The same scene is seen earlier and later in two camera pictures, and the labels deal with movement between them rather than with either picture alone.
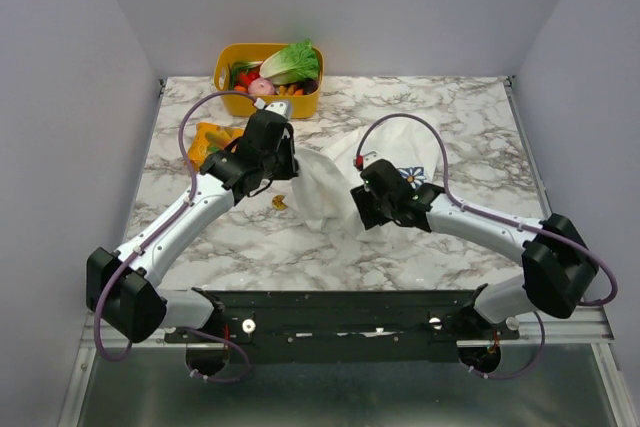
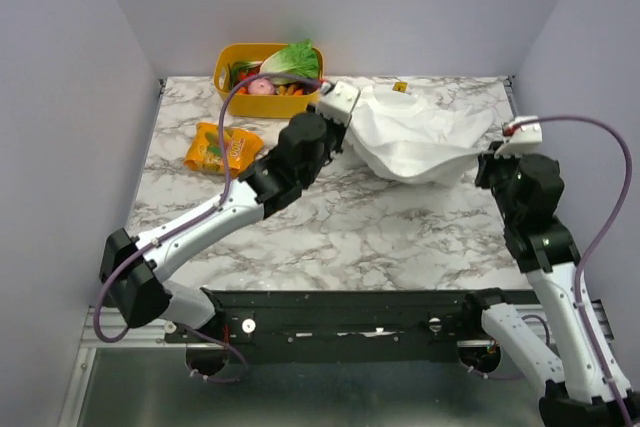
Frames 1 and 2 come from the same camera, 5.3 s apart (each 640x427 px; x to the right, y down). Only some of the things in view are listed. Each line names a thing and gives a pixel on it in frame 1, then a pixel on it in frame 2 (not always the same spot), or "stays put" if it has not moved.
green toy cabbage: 293,63 stays put
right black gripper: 364,204 to 486,167
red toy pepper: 245,79 stays put
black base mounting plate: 340,326 stays put
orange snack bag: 209,138 stays put
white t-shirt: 323,181 to 407,137
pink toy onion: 262,86 stays put
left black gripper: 291,168 to 341,129
